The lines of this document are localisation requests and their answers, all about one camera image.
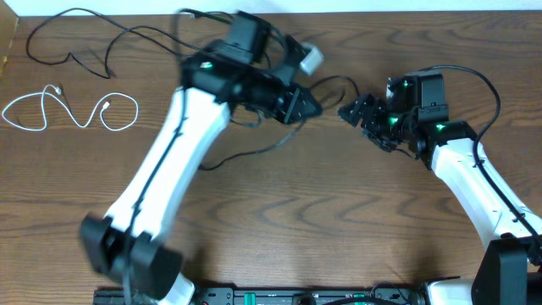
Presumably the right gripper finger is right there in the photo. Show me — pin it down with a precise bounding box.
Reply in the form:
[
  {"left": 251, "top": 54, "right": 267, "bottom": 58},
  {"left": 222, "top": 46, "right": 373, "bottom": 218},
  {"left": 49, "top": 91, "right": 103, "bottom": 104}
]
[
  {"left": 345, "top": 94, "right": 379, "bottom": 114},
  {"left": 338, "top": 108, "right": 363, "bottom": 127}
]

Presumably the long black cable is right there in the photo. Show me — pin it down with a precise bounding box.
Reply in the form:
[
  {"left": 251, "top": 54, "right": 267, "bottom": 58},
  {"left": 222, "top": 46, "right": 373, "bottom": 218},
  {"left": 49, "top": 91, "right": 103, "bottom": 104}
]
[{"left": 197, "top": 75, "right": 361, "bottom": 172}]

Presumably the black usb cable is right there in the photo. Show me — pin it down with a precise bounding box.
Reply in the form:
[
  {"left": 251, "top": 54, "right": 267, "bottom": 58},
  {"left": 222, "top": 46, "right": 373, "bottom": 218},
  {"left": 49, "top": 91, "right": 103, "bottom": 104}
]
[{"left": 25, "top": 7, "right": 238, "bottom": 80}]

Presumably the white usb cable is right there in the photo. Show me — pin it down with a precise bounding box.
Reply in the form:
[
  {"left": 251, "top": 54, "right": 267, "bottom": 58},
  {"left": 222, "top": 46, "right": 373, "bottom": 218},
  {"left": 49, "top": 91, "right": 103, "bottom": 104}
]
[{"left": 1, "top": 83, "right": 140, "bottom": 132}]

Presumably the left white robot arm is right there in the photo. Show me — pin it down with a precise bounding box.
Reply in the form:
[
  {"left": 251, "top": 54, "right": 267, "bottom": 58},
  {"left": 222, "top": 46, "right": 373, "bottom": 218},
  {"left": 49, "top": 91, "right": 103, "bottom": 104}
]
[{"left": 80, "top": 11, "right": 324, "bottom": 304}]

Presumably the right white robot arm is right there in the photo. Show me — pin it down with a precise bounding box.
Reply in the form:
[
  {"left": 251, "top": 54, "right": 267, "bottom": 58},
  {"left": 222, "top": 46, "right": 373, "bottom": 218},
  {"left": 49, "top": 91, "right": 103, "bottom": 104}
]
[{"left": 338, "top": 65, "right": 541, "bottom": 304}]

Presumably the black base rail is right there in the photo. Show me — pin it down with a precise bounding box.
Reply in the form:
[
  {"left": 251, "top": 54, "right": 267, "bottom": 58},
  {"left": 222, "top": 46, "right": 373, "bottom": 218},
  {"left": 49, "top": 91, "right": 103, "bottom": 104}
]
[{"left": 92, "top": 286, "right": 424, "bottom": 305}]

